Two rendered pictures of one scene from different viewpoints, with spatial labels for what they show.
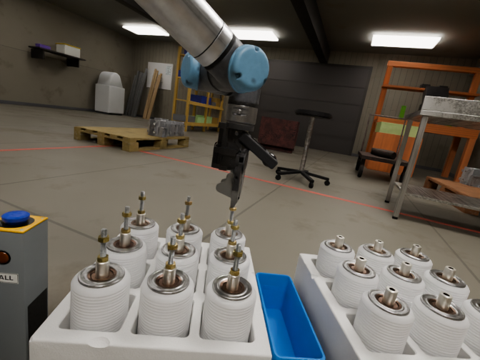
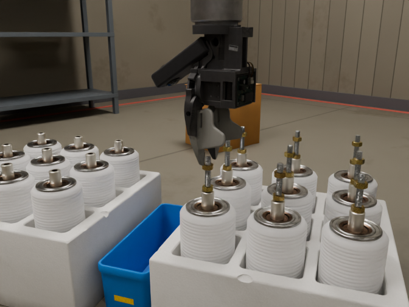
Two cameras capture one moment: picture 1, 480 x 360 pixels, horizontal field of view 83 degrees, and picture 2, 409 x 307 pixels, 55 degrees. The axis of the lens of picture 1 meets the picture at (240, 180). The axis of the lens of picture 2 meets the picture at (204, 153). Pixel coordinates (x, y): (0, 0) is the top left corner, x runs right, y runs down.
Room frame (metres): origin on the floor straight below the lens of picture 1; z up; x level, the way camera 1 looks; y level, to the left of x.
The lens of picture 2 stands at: (1.24, 0.26, 0.53)
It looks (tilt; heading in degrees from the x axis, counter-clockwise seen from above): 17 degrees down; 205
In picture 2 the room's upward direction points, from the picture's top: straight up
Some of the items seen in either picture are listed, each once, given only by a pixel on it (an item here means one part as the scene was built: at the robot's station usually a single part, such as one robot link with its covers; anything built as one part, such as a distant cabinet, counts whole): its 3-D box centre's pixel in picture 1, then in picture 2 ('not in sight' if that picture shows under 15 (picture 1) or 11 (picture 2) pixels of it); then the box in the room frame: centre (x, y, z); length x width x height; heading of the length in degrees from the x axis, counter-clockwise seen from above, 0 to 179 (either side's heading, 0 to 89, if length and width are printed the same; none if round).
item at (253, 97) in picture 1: (245, 82); not in sight; (0.69, 0.02, 0.64); 0.09 x 0.08 x 0.11; 123
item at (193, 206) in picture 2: (228, 233); (207, 206); (0.69, 0.01, 0.25); 0.08 x 0.08 x 0.01
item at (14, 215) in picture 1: (16, 218); not in sight; (0.45, 0.39, 0.32); 0.04 x 0.04 x 0.02
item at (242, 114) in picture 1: (241, 116); (217, 10); (0.69, 0.02, 0.57); 0.08 x 0.08 x 0.05
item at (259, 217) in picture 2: (185, 228); (277, 217); (0.67, 0.12, 0.25); 0.08 x 0.08 x 0.01
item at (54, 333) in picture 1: (171, 311); (282, 265); (0.56, 0.11, 0.09); 0.39 x 0.39 x 0.18; 6
